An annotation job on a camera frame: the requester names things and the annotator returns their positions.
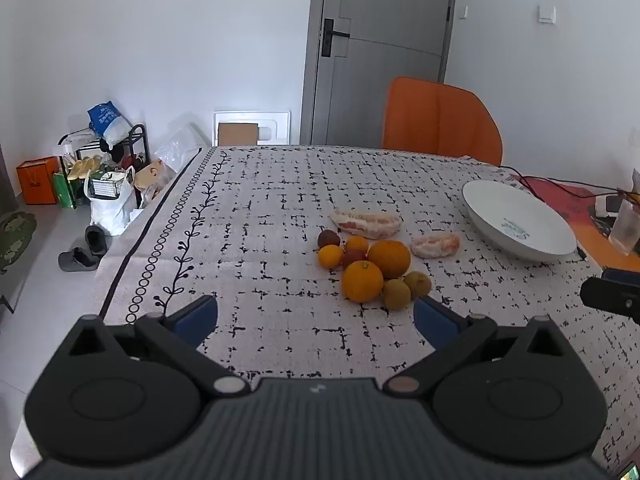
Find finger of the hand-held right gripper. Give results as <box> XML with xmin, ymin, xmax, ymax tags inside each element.
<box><xmin>601</xmin><ymin>268</ymin><xmax>640</xmax><ymax>285</ymax></box>
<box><xmin>581</xmin><ymin>276</ymin><xmax>640</xmax><ymax>325</ymax></box>

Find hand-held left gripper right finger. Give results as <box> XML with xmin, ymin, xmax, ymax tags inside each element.
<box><xmin>384</xmin><ymin>295</ymin><xmax>576</xmax><ymax>400</ymax></box>

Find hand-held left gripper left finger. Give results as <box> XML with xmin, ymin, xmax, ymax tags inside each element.
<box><xmin>65</xmin><ymin>295</ymin><xmax>252</xmax><ymax>400</ymax></box>

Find brown kiwi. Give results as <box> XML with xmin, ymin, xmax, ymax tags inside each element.
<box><xmin>403</xmin><ymin>270</ymin><xmax>433</xmax><ymax>301</ymax></box>
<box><xmin>382</xmin><ymin>278</ymin><xmax>413</xmax><ymax>312</ymax></box>

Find small peeled pomelo segment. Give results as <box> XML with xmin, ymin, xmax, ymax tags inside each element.
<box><xmin>411</xmin><ymin>232</ymin><xmax>461</xmax><ymax>260</ymax></box>

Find large orange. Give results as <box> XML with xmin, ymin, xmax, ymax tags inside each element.
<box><xmin>367</xmin><ymin>240</ymin><xmax>412</xmax><ymax>280</ymax></box>
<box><xmin>341</xmin><ymin>261</ymin><xmax>385</xmax><ymax>304</ymax></box>

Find large peeled pomelo segment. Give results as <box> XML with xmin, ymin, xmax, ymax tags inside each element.
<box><xmin>331</xmin><ymin>211</ymin><xmax>403</xmax><ymax>240</ymax></box>

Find white bowl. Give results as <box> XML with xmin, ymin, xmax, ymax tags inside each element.
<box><xmin>462</xmin><ymin>180</ymin><xmax>579</xmax><ymax>263</ymax></box>

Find clear plastic cup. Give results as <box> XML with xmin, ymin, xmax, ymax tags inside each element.
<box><xmin>608</xmin><ymin>199</ymin><xmax>640</xmax><ymax>257</ymax></box>

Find red and orange mat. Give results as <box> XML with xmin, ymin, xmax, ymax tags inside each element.
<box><xmin>500</xmin><ymin>174</ymin><xmax>640</xmax><ymax>274</ymax></box>

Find white charger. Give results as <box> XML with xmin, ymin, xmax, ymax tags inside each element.
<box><xmin>594</xmin><ymin>194</ymin><xmax>624</xmax><ymax>219</ymax></box>

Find grey slipper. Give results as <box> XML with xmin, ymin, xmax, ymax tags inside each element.
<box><xmin>58</xmin><ymin>247</ymin><xmax>99</xmax><ymax>273</ymax></box>
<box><xmin>84</xmin><ymin>224</ymin><xmax>107</xmax><ymax>256</ymax></box>

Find white shopping bag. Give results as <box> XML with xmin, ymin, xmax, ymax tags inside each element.
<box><xmin>83</xmin><ymin>167</ymin><xmax>139</xmax><ymax>237</ymax></box>

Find brown paper bag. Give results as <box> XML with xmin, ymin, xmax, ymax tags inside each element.
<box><xmin>133</xmin><ymin>158</ymin><xmax>172</xmax><ymax>202</ymax></box>

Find clear plastic bag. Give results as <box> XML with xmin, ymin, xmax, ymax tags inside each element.
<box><xmin>152</xmin><ymin>122</ymin><xmax>209</xmax><ymax>177</ymax></box>

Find black metal rack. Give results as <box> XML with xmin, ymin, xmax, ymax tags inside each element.
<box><xmin>57</xmin><ymin>123</ymin><xmax>152</xmax><ymax>209</ymax></box>

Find yellow slippers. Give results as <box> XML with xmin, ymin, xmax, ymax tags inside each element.
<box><xmin>67</xmin><ymin>155</ymin><xmax>104</xmax><ymax>181</ymax></box>

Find brown cardboard sheet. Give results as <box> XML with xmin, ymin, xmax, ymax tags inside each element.
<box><xmin>218</xmin><ymin>122</ymin><xmax>260</xmax><ymax>147</ymax></box>

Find orange chair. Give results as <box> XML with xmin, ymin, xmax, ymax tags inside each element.
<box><xmin>382</xmin><ymin>76</ymin><xmax>504</xmax><ymax>167</ymax></box>

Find orange box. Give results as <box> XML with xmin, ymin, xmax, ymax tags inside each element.
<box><xmin>15</xmin><ymin>156</ymin><xmax>61</xmax><ymax>206</ymax></box>

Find white foam packaging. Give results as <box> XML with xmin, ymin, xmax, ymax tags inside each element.
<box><xmin>213</xmin><ymin>109</ymin><xmax>292</xmax><ymax>147</ymax></box>

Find blue and white bag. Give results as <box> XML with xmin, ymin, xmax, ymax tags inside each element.
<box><xmin>87</xmin><ymin>101</ymin><xmax>132</xmax><ymax>146</ymax></box>

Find grey door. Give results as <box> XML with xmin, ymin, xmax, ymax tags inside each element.
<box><xmin>299</xmin><ymin>0</ymin><xmax>459</xmax><ymax>147</ymax></box>

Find black cable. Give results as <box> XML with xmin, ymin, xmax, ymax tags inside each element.
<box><xmin>499</xmin><ymin>165</ymin><xmax>628</xmax><ymax>202</ymax></box>

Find black door handle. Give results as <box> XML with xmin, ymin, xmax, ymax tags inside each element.
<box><xmin>319</xmin><ymin>18</ymin><xmax>351</xmax><ymax>58</ymax></box>

